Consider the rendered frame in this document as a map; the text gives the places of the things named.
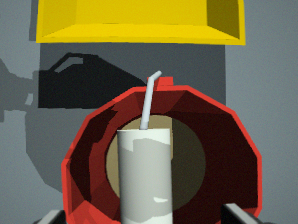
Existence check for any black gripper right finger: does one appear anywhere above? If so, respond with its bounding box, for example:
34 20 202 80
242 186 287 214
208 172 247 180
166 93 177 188
221 203 274 224

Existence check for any yellow tray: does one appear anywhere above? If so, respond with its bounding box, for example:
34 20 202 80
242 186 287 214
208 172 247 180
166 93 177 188
36 0 245 45

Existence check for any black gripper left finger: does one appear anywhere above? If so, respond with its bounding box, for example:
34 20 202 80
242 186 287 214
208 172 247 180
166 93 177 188
33 210 66 224

